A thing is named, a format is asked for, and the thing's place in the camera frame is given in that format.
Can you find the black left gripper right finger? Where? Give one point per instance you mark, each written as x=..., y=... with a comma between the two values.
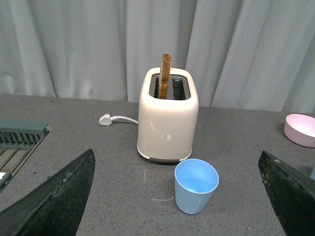
x=291, y=194

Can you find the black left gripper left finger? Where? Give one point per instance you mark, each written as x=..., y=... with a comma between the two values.
x=56, y=207

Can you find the grey green dish rack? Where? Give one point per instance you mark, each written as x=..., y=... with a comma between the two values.
x=18, y=140

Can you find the light blue cup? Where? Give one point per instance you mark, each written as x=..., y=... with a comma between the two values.
x=195, y=183

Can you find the white power plug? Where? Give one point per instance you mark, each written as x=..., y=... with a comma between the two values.
x=105, y=120

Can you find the brown toast slice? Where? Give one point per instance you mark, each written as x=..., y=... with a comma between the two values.
x=164, y=76

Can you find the pink bowl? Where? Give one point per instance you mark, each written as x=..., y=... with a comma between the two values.
x=300, y=129

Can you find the cream white toaster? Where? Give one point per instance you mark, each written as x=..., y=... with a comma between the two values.
x=166, y=127

